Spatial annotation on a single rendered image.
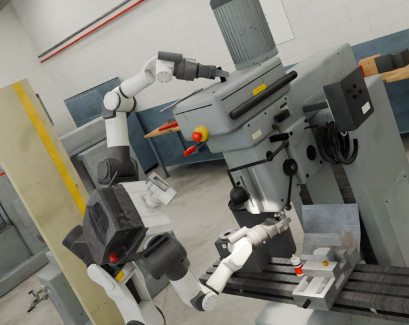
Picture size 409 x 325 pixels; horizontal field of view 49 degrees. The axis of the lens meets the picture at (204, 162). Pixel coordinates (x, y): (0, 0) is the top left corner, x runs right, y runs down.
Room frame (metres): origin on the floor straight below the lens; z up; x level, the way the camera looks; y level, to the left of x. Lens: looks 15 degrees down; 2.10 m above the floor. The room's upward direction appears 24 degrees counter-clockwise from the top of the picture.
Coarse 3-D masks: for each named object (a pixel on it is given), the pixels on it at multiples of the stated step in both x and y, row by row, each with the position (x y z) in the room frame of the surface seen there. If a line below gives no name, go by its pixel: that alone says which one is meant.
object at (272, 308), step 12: (264, 312) 1.84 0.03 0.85; (276, 312) 1.80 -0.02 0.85; (288, 312) 1.76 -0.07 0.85; (300, 312) 1.73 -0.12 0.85; (312, 312) 1.69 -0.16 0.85; (324, 312) 1.66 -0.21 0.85; (336, 312) 1.67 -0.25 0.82; (264, 324) 1.77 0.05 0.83; (276, 324) 1.72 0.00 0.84; (288, 324) 1.68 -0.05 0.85; (300, 324) 1.65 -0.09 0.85; (312, 324) 1.62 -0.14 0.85; (324, 324) 1.61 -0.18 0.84; (336, 324) 1.65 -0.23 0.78
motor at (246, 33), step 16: (224, 0) 1.93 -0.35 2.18; (240, 0) 1.93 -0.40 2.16; (256, 0) 1.96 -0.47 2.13; (224, 16) 1.96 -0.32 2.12; (240, 16) 1.93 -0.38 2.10; (256, 16) 1.94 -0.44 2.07; (224, 32) 1.98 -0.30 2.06; (240, 32) 1.93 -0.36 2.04; (256, 32) 1.92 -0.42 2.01; (240, 48) 1.94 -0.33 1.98; (256, 48) 1.93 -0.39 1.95; (272, 48) 1.95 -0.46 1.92; (240, 64) 1.97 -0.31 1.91
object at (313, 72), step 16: (336, 48) 2.30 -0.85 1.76; (304, 64) 2.24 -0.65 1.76; (320, 64) 2.13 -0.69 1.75; (336, 64) 2.22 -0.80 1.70; (352, 64) 2.32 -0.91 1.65; (304, 80) 2.02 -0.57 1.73; (320, 80) 2.10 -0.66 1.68; (288, 96) 1.92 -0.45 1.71; (304, 96) 1.99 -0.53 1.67; (320, 96) 2.07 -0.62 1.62
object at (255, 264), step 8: (224, 232) 2.21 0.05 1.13; (232, 232) 2.17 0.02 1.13; (224, 240) 2.14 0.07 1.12; (224, 248) 2.14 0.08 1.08; (264, 248) 2.10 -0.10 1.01; (224, 256) 2.15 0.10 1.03; (256, 256) 2.04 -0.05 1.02; (264, 256) 2.08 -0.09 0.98; (248, 264) 2.07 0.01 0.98; (256, 264) 2.04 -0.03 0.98; (264, 264) 2.06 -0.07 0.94; (240, 272) 2.12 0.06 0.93; (248, 272) 2.08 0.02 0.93; (256, 272) 2.05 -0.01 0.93
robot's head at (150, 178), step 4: (152, 176) 1.68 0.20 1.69; (156, 176) 1.68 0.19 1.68; (148, 180) 1.68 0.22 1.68; (152, 180) 1.66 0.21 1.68; (160, 180) 1.68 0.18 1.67; (164, 180) 1.68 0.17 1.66; (148, 184) 1.68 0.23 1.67; (156, 184) 1.66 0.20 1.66; (160, 184) 1.66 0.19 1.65; (168, 184) 1.67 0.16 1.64; (164, 188) 1.65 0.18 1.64
